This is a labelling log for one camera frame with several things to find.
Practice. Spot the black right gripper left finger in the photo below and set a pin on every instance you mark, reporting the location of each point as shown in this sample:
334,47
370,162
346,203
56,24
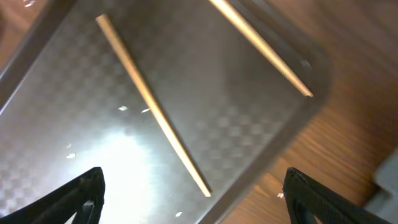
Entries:
81,199

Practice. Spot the grey dishwasher rack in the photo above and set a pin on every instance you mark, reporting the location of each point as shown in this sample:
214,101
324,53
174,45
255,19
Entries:
384,202

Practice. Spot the wooden chopstick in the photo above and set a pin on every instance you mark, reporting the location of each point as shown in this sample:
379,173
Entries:
125,58
260,44

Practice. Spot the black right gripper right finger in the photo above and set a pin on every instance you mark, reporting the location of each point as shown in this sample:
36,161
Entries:
310,202

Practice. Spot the brown serving tray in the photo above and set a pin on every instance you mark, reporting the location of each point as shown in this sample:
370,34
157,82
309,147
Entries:
68,105

